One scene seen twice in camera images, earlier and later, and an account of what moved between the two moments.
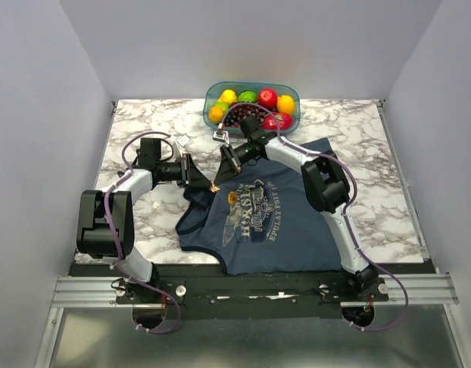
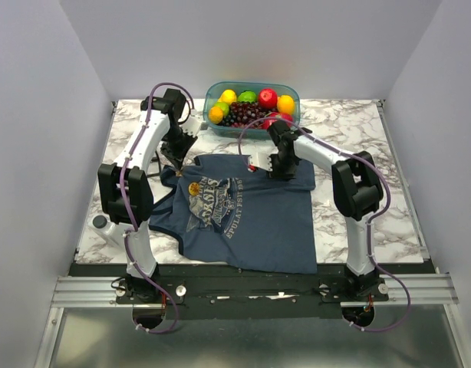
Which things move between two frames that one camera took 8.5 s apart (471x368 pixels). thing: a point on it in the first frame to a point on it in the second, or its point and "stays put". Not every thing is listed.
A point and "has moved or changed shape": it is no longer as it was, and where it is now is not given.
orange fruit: (215, 114) stays put
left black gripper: (190, 173) to (176, 156)
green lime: (247, 96) stays put
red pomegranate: (285, 122) stays put
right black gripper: (225, 171) to (278, 174)
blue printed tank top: (261, 218) has moved or changed shape
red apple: (268, 98) stays put
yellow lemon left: (228, 96) stays put
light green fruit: (223, 105) stays put
